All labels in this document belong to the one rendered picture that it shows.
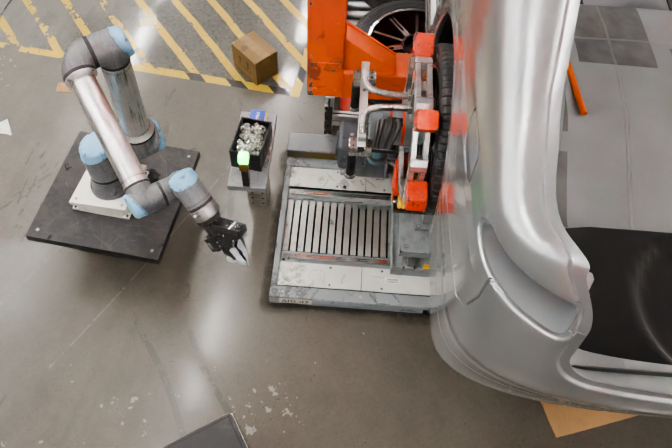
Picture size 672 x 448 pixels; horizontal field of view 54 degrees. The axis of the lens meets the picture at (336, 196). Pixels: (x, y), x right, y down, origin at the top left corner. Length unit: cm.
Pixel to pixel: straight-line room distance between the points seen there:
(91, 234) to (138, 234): 20
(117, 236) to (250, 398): 91
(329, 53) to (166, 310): 137
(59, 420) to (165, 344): 51
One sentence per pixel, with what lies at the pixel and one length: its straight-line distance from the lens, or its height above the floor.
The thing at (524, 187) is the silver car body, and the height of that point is 165.
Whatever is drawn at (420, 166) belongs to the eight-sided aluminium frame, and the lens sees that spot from 232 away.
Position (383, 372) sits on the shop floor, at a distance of 298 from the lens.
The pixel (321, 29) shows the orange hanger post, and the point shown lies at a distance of 280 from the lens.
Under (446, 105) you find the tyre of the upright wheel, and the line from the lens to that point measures 227.
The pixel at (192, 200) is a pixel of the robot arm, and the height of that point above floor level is 105.
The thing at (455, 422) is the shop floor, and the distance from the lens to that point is 296.
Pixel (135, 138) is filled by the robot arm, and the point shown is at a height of 65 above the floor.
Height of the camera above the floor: 281
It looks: 56 degrees down
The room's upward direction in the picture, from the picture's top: 4 degrees clockwise
